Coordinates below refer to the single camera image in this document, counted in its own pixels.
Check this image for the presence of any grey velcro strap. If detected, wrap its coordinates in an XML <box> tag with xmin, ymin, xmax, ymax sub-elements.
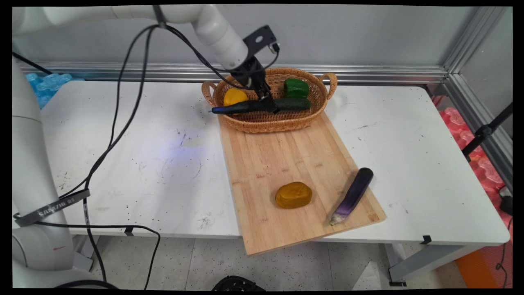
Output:
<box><xmin>14</xmin><ymin>189</ymin><xmax>91</xmax><ymax>227</ymax></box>
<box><xmin>153</xmin><ymin>5</ymin><xmax>167</xmax><ymax>29</ymax></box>

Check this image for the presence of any blue foam floor mat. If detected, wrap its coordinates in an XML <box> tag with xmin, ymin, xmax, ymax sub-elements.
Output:
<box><xmin>24</xmin><ymin>73</ymin><xmax>85</xmax><ymax>110</ymax></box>

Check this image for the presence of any black device with cable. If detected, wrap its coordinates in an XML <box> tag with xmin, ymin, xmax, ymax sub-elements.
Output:
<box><xmin>495</xmin><ymin>186</ymin><xmax>513</xmax><ymax>288</ymax></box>

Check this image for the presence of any orange floor panel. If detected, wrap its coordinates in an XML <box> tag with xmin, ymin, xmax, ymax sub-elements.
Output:
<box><xmin>455</xmin><ymin>249</ymin><xmax>502</xmax><ymax>290</ymax></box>

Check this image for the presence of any black tripod stand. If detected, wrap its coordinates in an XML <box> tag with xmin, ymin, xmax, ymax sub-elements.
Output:
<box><xmin>461</xmin><ymin>102</ymin><xmax>513</xmax><ymax>163</ymax></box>

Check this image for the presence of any thin black camera cable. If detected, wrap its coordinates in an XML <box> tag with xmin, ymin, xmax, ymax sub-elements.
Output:
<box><xmin>158</xmin><ymin>24</ymin><xmax>280</xmax><ymax>90</ymax></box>

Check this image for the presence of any red foam floor mat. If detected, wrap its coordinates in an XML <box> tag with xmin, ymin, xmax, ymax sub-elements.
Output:
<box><xmin>430</xmin><ymin>95</ymin><xmax>513</xmax><ymax>242</ymax></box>

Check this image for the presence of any yellow toy bell pepper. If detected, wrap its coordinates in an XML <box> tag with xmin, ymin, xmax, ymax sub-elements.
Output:
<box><xmin>223</xmin><ymin>88</ymin><xmax>249</xmax><ymax>107</ymax></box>

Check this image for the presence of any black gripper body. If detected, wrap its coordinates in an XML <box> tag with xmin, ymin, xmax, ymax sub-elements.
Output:
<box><xmin>230</xmin><ymin>55</ymin><xmax>269</xmax><ymax>89</ymax></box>

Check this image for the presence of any green toy bell pepper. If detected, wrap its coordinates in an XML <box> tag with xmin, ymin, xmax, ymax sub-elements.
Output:
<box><xmin>282</xmin><ymin>78</ymin><xmax>310</xmax><ymax>99</ymax></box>

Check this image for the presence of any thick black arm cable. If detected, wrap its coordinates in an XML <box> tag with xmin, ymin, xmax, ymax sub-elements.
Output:
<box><xmin>57</xmin><ymin>24</ymin><xmax>160</xmax><ymax>283</ymax></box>

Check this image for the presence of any woven wicker basket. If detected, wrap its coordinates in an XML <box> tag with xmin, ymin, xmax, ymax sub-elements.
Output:
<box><xmin>201</xmin><ymin>68</ymin><xmax>338</xmax><ymax>134</ymax></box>

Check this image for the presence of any slanted aluminium frame rail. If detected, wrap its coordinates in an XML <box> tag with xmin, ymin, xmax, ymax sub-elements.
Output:
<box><xmin>443</xmin><ymin>6</ymin><xmax>513</xmax><ymax>194</ymax></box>

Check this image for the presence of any orange brown toy potato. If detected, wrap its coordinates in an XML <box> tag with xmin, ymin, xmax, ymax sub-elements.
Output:
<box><xmin>275</xmin><ymin>182</ymin><xmax>313</xmax><ymax>209</ymax></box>

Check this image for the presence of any horizontal aluminium frame rail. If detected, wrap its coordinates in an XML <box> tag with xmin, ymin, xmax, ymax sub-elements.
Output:
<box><xmin>18</xmin><ymin>62</ymin><xmax>449</xmax><ymax>85</ymax></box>

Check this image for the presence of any wooden cutting board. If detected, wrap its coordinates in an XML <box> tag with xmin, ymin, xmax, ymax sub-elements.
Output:
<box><xmin>217</xmin><ymin>111</ymin><xmax>387</xmax><ymax>256</ymax></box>

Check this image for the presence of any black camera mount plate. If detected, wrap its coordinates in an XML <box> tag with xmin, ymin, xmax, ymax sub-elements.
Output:
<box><xmin>242</xmin><ymin>25</ymin><xmax>278</xmax><ymax>56</ymax></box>

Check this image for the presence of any grey table leg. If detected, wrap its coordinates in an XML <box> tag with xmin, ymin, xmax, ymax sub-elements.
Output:
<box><xmin>384</xmin><ymin>243</ymin><xmax>476</xmax><ymax>287</ymax></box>

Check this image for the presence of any purple toy eggplant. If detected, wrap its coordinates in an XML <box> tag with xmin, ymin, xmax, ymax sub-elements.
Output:
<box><xmin>329</xmin><ymin>167</ymin><xmax>374</xmax><ymax>226</ymax></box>

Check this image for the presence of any round black floor object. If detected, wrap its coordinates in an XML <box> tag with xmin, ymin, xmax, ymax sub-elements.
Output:
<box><xmin>212</xmin><ymin>275</ymin><xmax>266</xmax><ymax>291</ymax></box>

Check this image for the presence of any dark green toy cucumber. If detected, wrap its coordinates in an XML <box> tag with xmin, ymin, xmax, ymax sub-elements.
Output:
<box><xmin>211</xmin><ymin>97</ymin><xmax>312</xmax><ymax>116</ymax></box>

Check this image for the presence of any black floor cable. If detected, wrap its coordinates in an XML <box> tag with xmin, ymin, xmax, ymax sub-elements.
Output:
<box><xmin>12</xmin><ymin>213</ymin><xmax>161</xmax><ymax>290</ymax></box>

